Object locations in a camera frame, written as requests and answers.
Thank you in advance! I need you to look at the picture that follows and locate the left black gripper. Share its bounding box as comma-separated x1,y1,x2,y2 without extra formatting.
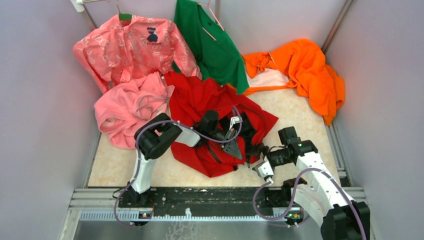
207,127,243,161

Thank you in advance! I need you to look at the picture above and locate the red jacket black lining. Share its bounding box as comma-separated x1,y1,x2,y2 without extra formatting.
164,72,278,178

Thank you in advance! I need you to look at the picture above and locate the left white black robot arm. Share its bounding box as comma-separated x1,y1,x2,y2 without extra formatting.
115,107,243,208

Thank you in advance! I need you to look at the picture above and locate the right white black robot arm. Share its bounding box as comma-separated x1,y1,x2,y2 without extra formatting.
256,126,371,240

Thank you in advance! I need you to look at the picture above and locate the pink patterned bear jacket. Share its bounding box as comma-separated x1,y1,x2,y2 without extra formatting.
72,15,202,93

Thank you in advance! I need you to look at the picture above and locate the green shirt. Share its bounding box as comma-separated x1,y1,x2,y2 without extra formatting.
173,0,249,95

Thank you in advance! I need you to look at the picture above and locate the orange garment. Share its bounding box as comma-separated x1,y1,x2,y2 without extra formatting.
242,38,346,126

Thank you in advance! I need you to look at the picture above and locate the plain pink garment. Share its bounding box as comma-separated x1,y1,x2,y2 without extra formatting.
94,72,175,150

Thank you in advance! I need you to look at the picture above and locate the pink clothes hanger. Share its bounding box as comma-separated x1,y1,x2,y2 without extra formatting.
195,0,226,42

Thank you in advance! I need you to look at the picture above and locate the green clothes hanger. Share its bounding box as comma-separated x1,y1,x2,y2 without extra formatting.
116,0,132,21

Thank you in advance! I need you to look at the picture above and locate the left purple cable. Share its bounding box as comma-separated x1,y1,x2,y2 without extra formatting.
112,105,244,229

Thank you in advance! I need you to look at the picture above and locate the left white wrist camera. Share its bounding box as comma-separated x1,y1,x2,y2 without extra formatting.
229,116,242,130

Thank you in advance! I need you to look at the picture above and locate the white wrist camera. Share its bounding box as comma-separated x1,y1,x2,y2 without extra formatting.
229,116,242,130
252,161,275,183

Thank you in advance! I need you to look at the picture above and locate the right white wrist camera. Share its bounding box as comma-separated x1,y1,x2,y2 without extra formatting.
252,161,275,183

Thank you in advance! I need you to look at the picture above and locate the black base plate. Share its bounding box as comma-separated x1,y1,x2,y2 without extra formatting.
118,187,291,217

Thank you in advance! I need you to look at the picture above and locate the white toothed cable strip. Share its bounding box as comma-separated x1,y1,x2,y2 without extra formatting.
79,208,288,223

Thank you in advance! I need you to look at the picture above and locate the aluminium frame rail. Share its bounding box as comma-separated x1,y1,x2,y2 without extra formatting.
69,186,368,209

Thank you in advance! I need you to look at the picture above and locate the metal corner post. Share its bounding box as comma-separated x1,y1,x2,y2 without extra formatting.
321,0,355,54

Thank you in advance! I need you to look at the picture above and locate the white rail bracket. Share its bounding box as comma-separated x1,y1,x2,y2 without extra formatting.
70,0,106,13

